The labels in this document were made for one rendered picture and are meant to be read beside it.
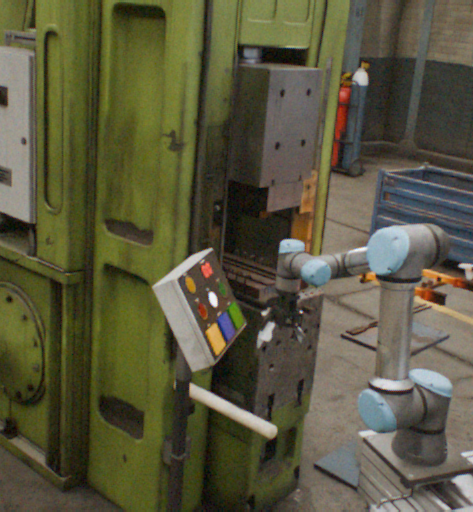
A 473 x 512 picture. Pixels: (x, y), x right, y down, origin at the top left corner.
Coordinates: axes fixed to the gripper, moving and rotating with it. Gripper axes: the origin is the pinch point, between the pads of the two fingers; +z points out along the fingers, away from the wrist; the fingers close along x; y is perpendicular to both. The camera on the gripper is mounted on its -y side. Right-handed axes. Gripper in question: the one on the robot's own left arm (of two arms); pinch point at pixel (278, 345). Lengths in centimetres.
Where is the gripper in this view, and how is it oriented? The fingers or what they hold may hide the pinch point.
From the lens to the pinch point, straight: 244.6
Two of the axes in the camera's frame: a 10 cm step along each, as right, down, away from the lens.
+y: 4.0, 3.1, -8.6
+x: 9.1, -0.5, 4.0
